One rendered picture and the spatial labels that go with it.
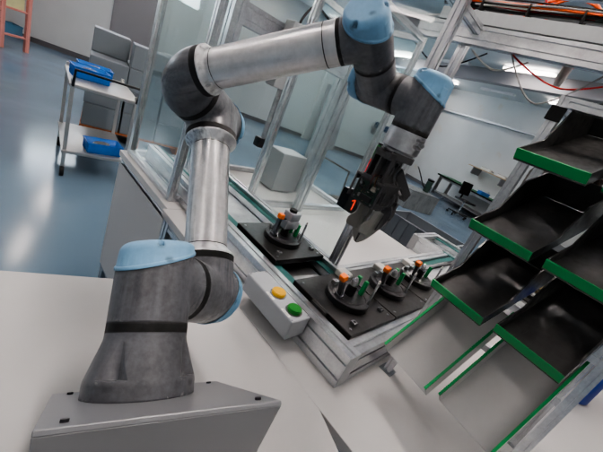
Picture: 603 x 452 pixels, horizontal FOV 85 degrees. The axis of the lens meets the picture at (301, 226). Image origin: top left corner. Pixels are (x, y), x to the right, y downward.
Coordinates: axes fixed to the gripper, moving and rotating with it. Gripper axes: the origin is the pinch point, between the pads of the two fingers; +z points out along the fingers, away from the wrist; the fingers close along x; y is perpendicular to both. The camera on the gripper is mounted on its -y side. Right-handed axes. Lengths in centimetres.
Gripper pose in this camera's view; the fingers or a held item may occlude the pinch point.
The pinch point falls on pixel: (360, 236)
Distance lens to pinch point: 76.0
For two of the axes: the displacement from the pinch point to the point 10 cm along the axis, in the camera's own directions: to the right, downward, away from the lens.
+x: 6.2, 5.2, -5.9
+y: -6.9, 0.0, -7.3
